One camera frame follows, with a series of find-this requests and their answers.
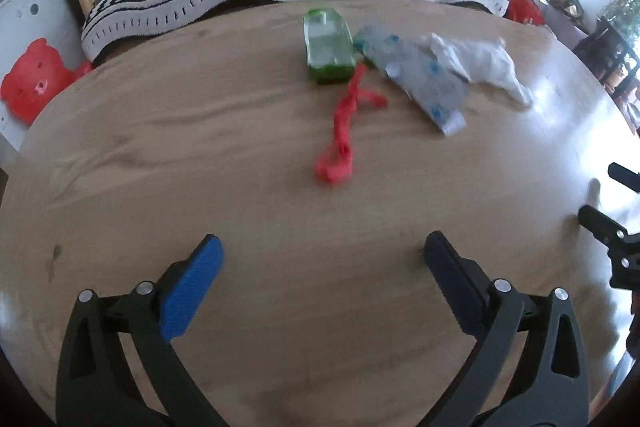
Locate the red net bag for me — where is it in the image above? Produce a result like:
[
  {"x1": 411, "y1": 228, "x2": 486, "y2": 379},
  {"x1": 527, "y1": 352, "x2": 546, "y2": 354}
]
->
[{"x1": 314, "y1": 63, "x2": 388, "y2": 184}]

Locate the white plastic bag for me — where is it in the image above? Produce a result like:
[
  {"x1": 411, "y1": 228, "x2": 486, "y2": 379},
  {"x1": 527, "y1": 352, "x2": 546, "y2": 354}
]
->
[{"x1": 430, "y1": 33, "x2": 535, "y2": 108}]

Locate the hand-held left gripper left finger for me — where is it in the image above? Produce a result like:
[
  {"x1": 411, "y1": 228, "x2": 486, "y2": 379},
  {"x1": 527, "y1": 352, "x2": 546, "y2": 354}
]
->
[{"x1": 56, "y1": 234, "x2": 226, "y2": 427}]

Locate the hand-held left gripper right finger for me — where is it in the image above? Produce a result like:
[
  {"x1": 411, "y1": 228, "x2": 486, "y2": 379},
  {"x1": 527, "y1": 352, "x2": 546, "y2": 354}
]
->
[{"x1": 424, "y1": 231, "x2": 591, "y2": 427}]

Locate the black wooden chair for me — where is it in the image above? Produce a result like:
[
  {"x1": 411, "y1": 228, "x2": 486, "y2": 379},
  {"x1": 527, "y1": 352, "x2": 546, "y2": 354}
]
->
[{"x1": 575, "y1": 17, "x2": 640, "y2": 88}]

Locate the green plastic box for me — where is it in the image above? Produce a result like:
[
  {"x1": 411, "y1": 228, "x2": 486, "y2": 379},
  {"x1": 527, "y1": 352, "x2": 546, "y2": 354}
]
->
[{"x1": 302, "y1": 8, "x2": 357, "y2": 86}]

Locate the green plant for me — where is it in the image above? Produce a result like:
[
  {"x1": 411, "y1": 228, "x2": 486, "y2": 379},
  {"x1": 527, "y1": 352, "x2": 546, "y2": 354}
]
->
[{"x1": 602, "y1": 0, "x2": 640, "y2": 38}]

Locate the red bear stool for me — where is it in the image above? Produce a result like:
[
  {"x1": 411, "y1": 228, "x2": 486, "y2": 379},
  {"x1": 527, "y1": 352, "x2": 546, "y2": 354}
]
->
[{"x1": 0, "y1": 38, "x2": 93, "y2": 126}]

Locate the white cabinet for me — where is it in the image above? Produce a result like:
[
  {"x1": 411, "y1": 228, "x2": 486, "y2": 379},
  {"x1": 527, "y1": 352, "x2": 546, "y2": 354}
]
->
[{"x1": 0, "y1": 0, "x2": 88, "y2": 152}]

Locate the silver blister pack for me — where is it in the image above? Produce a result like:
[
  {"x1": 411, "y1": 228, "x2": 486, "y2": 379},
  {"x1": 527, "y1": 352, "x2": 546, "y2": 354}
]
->
[{"x1": 356, "y1": 24, "x2": 471, "y2": 136}]

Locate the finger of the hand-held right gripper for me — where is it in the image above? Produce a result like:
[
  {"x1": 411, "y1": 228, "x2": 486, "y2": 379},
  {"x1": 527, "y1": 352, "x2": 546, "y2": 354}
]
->
[
  {"x1": 607, "y1": 162, "x2": 640, "y2": 194},
  {"x1": 577, "y1": 204, "x2": 640, "y2": 290}
]

